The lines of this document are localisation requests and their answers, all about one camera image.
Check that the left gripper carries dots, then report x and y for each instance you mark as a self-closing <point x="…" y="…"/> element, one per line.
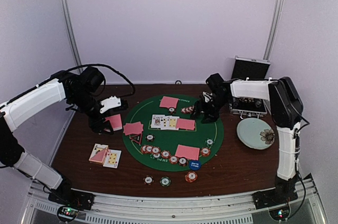
<point x="97" y="127"/>

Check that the card deck box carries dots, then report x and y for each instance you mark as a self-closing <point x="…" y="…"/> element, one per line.
<point x="99" y="154"/>

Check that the black red all-in triangle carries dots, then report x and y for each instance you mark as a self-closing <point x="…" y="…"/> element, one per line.
<point x="136" y="138"/>

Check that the aluminium poker chip case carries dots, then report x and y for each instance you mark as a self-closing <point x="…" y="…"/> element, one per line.
<point x="253" y="69"/>

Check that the round green poker mat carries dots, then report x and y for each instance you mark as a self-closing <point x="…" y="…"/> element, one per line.
<point x="167" y="139"/>

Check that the red-backed card seat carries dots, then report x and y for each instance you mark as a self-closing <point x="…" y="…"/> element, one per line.
<point x="168" y="102"/>
<point x="184" y="151"/>

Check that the face-up spades community card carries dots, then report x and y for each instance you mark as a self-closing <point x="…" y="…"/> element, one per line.
<point x="165" y="123"/>

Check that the pale green ceramic plate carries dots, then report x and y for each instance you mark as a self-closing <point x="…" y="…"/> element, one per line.
<point x="255" y="133"/>

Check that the brown chip top seat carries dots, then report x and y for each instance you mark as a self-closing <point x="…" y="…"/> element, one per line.
<point x="150" y="137"/>

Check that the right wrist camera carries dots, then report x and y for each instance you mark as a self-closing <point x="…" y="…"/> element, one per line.
<point x="206" y="96"/>

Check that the single red-backed card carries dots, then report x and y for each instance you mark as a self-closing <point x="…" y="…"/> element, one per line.
<point x="129" y="128"/>

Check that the face-down community card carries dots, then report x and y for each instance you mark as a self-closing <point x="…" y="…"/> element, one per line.
<point x="187" y="124"/>

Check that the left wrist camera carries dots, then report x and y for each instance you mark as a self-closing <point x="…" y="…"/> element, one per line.
<point x="109" y="103"/>

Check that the orange-red poker chip stack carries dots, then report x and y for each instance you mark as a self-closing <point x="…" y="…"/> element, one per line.
<point x="191" y="176"/>

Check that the brown poker chip stack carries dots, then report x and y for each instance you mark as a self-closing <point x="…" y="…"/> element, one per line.
<point x="148" y="180"/>

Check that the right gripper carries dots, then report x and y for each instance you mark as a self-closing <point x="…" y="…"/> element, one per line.
<point x="199" y="106"/>

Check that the red-backed card deck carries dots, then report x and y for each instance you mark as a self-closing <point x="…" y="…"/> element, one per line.
<point x="115" y="122"/>

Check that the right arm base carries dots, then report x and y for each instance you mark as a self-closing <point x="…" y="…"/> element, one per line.
<point x="270" y="198"/>

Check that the left aluminium frame post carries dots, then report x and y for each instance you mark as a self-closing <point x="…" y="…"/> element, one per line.
<point x="70" y="32"/>

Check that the face-up diamonds card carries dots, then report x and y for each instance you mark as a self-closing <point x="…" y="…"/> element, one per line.
<point x="112" y="158"/>

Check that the green poker chip stack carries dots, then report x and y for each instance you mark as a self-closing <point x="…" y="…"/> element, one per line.
<point x="165" y="181"/>

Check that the red five poker chip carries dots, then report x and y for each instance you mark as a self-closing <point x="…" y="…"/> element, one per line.
<point x="205" y="151"/>

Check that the blue small blind button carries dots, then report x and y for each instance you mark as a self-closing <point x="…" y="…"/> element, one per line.
<point x="194" y="165"/>

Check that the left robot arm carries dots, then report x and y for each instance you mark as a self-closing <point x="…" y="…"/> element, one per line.
<point x="78" y="90"/>

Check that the green chip seat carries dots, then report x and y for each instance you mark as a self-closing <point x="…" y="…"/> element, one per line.
<point x="172" y="110"/>
<point x="209" y="142"/>

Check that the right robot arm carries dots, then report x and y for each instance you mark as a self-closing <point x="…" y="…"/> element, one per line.
<point x="286" y="110"/>

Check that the green chip top seat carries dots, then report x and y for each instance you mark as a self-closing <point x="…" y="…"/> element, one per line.
<point x="172" y="110"/>

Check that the red-backed card top seat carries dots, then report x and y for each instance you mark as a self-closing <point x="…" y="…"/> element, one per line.
<point x="168" y="102"/>

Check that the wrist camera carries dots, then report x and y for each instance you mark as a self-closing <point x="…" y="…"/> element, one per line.
<point x="206" y="96"/>
<point x="109" y="103"/>

